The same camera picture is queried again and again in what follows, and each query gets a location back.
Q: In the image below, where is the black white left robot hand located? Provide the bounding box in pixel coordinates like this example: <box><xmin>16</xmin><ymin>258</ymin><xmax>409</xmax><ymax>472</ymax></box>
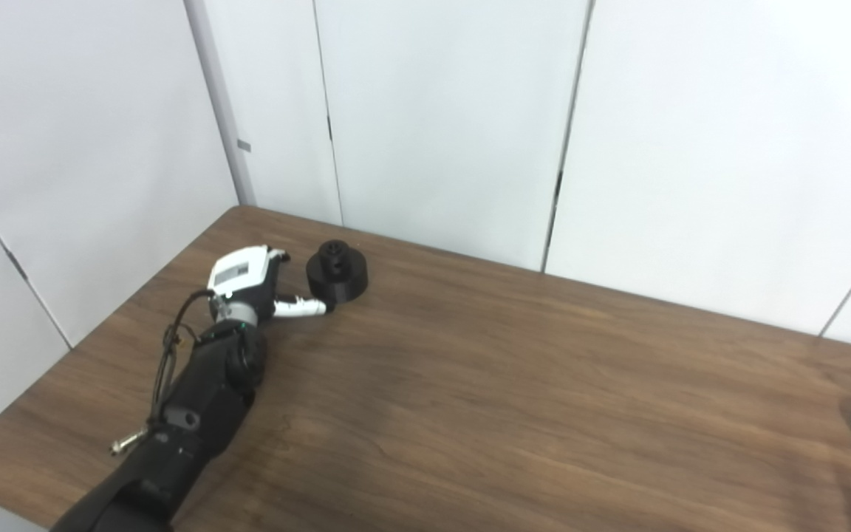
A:
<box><xmin>207</xmin><ymin>245</ymin><xmax>332</xmax><ymax>324</ymax></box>

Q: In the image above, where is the round black plastic part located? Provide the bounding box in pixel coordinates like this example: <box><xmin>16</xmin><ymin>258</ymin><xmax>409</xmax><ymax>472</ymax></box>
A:
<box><xmin>306</xmin><ymin>240</ymin><xmax>369</xmax><ymax>302</ymax></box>

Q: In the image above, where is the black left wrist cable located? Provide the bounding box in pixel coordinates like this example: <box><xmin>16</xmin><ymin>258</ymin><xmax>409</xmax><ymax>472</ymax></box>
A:
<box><xmin>109</xmin><ymin>290</ymin><xmax>216</xmax><ymax>455</ymax></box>

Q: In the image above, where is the grey wall corner post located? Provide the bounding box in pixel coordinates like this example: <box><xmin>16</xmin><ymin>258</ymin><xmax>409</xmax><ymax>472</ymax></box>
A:
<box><xmin>183</xmin><ymin>0</ymin><xmax>258</xmax><ymax>208</ymax></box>

